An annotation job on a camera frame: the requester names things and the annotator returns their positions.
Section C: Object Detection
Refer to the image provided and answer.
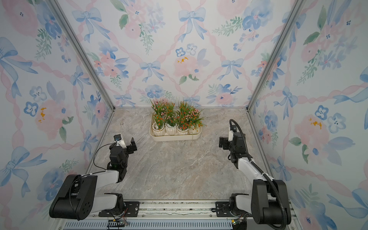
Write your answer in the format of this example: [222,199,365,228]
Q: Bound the orange gypsophila pot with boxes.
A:
[178,101,191,115]
[164,102,175,116]
[152,114,166,137]

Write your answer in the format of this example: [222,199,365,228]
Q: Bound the large pink gypsophila pot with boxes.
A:
[186,106,204,134]

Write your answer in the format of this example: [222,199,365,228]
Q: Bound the red gypsophila pot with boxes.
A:
[177,111,191,135]

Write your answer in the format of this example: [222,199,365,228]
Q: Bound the pink gypsophila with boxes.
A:
[150,99,167,115]

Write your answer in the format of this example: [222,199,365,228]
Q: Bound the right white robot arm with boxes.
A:
[218,133,291,230]

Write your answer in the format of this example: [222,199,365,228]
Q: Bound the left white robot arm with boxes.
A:
[49,134,138,220]

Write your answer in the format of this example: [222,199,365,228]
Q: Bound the cream plastic storage box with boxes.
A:
[149,114,203,142]

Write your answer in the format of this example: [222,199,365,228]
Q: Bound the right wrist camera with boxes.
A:
[228,127,237,142]

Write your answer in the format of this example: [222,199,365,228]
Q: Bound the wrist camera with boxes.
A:
[114,134,127,149]
[228,127,237,142]

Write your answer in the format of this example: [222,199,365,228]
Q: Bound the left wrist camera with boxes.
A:
[114,134,127,149]

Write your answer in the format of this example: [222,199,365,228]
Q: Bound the black corrugated cable conduit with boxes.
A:
[228,119,288,230]

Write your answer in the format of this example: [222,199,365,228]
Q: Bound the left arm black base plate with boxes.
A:
[98,201,140,218]

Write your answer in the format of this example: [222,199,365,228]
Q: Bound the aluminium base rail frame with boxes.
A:
[48,199,303,230]

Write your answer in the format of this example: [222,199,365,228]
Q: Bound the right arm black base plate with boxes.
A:
[214,201,233,218]

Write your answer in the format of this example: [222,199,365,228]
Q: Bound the right aluminium corner post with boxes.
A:
[246,0,305,112]

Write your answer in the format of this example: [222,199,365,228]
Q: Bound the aluminium corner post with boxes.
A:
[45,0,116,111]
[246,0,305,112]

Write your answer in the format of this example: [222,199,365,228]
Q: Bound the left aluminium corner post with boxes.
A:
[45,0,116,111]

